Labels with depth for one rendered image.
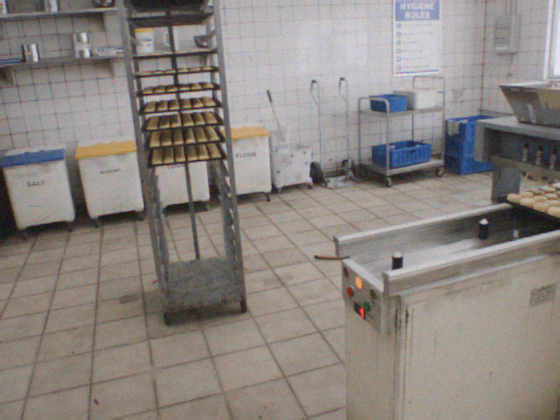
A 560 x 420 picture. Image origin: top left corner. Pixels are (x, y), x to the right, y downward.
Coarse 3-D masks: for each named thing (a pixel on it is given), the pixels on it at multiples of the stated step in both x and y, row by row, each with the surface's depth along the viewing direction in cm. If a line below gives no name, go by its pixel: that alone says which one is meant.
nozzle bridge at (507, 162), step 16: (480, 128) 184; (496, 128) 177; (512, 128) 169; (528, 128) 164; (544, 128) 162; (480, 144) 186; (496, 144) 187; (512, 144) 181; (544, 144) 167; (480, 160) 187; (496, 160) 184; (512, 160) 177; (544, 160) 169; (496, 176) 195; (512, 176) 196; (496, 192) 196; (512, 192) 198
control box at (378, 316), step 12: (348, 264) 149; (348, 276) 149; (360, 276) 142; (372, 276) 140; (360, 288) 143; (372, 288) 135; (348, 300) 152; (360, 300) 144; (372, 300) 137; (384, 300) 133; (360, 312) 145; (372, 312) 138; (384, 312) 134; (372, 324) 139; (384, 324) 135
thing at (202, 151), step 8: (200, 144) 291; (208, 144) 290; (216, 144) 299; (152, 152) 289; (160, 152) 276; (168, 152) 275; (176, 152) 274; (184, 152) 282; (192, 152) 270; (200, 152) 268; (208, 152) 277; (216, 152) 265; (152, 160) 266; (160, 160) 254; (168, 160) 253; (176, 160) 255; (184, 160) 255
